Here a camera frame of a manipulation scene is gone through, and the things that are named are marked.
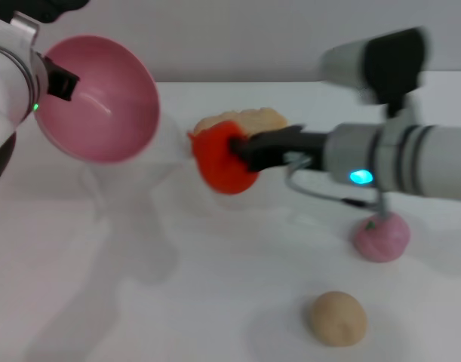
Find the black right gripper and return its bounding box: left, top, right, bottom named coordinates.
left=228, top=126, right=329, bottom=173

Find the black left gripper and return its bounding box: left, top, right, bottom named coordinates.
left=43, top=56, right=81, bottom=103

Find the orange toy fruit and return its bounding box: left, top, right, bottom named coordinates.
left=188, top=120, right=260, bottom=195

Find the pink plastic bowl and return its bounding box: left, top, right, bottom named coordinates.
left=33, top=35, right=161, bottom=164

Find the long beige bread loaf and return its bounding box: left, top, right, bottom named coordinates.
left=192, top=106, right=289, bottom=141

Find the pink toy peach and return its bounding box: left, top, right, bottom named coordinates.
left=353, top=210, right=410, bottom=264

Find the round beige bun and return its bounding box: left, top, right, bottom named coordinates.
left=309, top=290, right=367, bottom=348

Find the right arm cable with plug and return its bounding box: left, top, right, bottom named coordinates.
left=284, top=155, right=392, bottom=220

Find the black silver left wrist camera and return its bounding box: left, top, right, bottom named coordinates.
left=0, top=0, right=92, bottom=24

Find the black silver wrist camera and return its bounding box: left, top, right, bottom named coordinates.
left=0, top=0, right=92, bottom=24
left=319, top=26, right=432, bottom=118

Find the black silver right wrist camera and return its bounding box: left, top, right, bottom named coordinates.
left=319, top=26, right=432, bottom=118

